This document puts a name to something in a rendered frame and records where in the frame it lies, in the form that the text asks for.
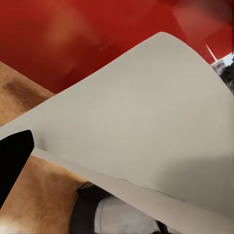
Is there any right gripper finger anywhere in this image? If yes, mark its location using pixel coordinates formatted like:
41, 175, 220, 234
0, 130, 34, 209

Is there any paper coffee filter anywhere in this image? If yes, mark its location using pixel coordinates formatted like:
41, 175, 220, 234
0, 32, 234, 234

